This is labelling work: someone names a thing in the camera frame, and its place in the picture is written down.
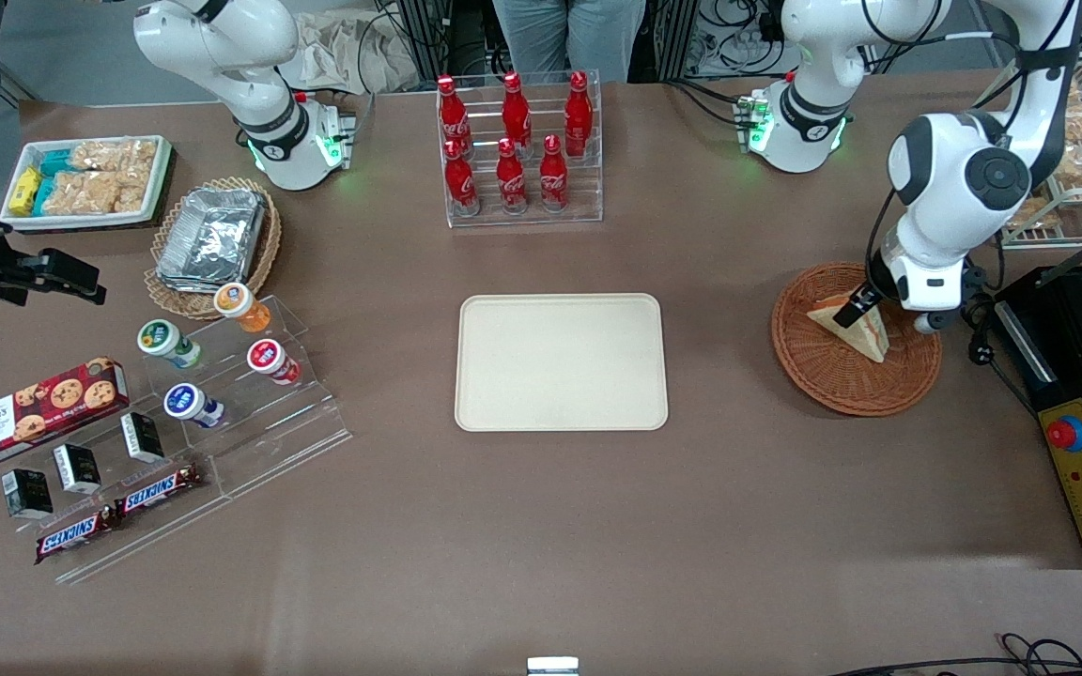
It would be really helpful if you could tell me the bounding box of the triangular sandwich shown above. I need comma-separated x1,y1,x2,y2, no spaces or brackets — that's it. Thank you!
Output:
806,296,891,364

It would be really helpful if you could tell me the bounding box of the brown round wicker basket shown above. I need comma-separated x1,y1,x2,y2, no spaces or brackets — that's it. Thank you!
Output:
771,261,943,418

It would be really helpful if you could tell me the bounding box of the white rectangular snack tray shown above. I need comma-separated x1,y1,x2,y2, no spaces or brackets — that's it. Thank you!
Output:
0,134,174,233

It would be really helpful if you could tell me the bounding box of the aluminium foil tray stack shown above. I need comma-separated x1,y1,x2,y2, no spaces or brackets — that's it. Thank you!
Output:
156,186,268,292

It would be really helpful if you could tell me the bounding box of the light oval wicker basket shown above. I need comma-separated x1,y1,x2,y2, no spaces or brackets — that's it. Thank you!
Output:
144,177,283,322

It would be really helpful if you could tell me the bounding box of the beige plastic tray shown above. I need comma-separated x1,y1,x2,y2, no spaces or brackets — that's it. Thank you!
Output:
455,293,670,433

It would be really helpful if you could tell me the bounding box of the yellow snack packet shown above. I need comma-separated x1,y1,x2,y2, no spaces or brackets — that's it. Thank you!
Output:
10,167,42,215

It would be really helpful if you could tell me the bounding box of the clear rice cracker pack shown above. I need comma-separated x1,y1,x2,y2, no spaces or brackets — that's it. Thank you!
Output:
118,169,159,215
70,139,159,176
51,174,124,217

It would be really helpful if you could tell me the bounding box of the green lid gum jar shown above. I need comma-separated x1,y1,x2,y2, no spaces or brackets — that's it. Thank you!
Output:
137,319,204,370

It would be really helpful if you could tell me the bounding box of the red Walkers cookie box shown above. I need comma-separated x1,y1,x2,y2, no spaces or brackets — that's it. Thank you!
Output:
0,357,131,472

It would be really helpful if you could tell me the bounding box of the black countertop appliance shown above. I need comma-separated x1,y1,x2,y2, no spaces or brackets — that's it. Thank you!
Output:
992,216,1082,571

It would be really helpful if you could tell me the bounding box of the orange lid gum jar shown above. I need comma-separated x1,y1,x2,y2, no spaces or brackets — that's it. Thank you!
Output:
213,282,272,334

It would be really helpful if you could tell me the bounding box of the blue lid gum jar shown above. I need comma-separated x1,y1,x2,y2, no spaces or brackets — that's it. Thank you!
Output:
162,383,225,430

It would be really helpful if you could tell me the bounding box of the small black carton box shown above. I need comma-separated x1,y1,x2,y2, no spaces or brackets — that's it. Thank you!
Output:
120,411,166,464
1,468,54,521
53,443,102,496

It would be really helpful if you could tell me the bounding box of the red emergency stop button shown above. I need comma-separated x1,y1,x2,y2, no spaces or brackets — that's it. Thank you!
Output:
1045,413,1082,454

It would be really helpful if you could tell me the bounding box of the red lid gum jar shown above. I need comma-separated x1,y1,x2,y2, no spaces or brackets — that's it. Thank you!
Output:
247,339,302,386

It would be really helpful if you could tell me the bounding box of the Snickers chocolate bar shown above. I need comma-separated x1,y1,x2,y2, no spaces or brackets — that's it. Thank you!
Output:
34,507,119,565
114,463,207,519

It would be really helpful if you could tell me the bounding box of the clear acrylic stepped stand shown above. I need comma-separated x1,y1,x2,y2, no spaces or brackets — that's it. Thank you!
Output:
29,296,354,585

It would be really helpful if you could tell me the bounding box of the red cola bottle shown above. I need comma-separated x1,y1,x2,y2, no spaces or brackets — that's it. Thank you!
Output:
538,134,571,213
443,139,480,218
501,71,533,151
564,71,595,156
495,138,529,216
436,75,470,156

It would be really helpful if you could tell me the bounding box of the clear acrylic bottle rack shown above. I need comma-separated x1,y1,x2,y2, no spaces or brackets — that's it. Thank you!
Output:
436,70,604,229

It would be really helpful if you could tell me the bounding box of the crumpled brown paper bag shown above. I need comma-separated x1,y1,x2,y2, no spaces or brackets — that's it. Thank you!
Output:
280,9,420,95

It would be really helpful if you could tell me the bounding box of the person in grey jeans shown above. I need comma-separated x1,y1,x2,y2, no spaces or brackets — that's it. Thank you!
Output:
492,0,647,84

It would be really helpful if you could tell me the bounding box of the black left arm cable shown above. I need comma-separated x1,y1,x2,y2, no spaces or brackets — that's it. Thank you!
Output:
860,0,1082,301

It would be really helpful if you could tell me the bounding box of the black power cable with plug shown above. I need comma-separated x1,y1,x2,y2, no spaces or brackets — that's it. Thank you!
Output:
966,282,1042,416

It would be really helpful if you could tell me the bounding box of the black background cable bundle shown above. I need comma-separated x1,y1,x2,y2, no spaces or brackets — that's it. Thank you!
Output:
682,0,786,81

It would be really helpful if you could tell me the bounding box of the black cable at table edge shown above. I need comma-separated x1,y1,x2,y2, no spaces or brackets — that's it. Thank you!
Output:
827,634,1082,676

